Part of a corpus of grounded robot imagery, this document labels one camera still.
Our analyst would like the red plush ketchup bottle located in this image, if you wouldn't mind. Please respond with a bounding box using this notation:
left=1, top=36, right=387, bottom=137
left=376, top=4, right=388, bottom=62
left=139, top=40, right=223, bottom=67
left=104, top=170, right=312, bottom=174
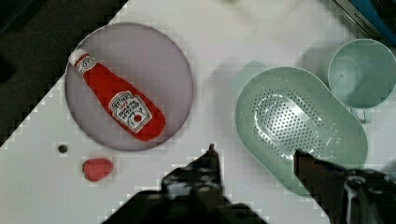
left=68, top=49, right=166, bottom=142

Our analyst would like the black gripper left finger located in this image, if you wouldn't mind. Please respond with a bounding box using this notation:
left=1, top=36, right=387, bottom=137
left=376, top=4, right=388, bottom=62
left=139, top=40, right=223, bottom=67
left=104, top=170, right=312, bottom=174
left=161, top=143, right=226, bottom=207

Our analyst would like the purple round plate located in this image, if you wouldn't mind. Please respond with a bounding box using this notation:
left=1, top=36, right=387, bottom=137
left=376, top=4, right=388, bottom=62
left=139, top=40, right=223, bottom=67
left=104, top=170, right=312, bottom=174
left=65, top=22, right=194, bottom=150

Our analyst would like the pink toy strawberry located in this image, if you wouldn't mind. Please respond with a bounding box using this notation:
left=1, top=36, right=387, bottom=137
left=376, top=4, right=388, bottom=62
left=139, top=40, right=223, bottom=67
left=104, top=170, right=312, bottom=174
left=82, top=158, right=114, bottom=182

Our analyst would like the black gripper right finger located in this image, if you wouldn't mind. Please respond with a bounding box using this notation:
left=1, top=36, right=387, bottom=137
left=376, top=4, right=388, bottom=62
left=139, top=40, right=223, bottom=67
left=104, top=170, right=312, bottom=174
left=293, top=149, right=396, bottom=224

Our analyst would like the green plastic mug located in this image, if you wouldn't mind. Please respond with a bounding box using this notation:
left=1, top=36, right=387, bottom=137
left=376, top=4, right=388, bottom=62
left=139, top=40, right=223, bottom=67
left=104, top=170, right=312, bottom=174
left=316, top=38, right=395, bottom=124

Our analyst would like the green plastic strainer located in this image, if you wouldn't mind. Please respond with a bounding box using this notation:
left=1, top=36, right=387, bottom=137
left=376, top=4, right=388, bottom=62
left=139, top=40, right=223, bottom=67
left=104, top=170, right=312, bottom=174
left=233, top=61, right=368, bottom=196

